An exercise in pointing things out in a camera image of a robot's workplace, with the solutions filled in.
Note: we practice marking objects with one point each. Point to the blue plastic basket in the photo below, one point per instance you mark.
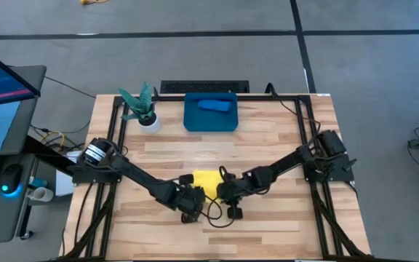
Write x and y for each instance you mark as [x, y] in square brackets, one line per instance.
[209, 122]

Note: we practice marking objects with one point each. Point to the yellow microfiber towel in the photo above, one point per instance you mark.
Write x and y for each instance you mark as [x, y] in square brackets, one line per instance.
[207, 182]

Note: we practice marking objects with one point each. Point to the black keyboard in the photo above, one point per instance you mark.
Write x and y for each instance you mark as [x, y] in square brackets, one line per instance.
[204, 87]

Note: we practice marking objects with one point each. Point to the blue microfiber towel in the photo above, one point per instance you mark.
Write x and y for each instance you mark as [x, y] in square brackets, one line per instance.
[213, 105]

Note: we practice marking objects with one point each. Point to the black mouse with blue light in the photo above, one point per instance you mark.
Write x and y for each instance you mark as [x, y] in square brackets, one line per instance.
[11, 178]

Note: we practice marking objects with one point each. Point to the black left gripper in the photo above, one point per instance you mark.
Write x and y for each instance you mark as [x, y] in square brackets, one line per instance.
[191, 202]

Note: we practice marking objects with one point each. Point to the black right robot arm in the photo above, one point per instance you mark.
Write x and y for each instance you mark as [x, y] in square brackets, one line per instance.
[297, 160]

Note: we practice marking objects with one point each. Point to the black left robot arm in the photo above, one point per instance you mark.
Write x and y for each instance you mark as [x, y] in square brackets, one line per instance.
[140, 178]

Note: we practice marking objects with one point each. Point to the green plant in white pot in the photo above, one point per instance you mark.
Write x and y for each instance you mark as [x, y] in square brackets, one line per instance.
[140, 105]

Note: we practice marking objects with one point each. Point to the teal bottle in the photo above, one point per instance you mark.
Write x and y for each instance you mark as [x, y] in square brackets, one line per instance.
[39, 182]

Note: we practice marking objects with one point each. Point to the white mug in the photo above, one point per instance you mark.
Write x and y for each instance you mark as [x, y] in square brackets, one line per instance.
[42, 194]

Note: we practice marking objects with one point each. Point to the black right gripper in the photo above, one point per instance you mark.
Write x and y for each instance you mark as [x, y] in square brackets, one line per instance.
[233, 189]

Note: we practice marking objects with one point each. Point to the black aluminium table frame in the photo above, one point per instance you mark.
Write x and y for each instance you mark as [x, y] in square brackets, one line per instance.
[257, 98]

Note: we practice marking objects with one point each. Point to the white box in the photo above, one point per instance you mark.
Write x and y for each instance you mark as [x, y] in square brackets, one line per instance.
[64, 185]

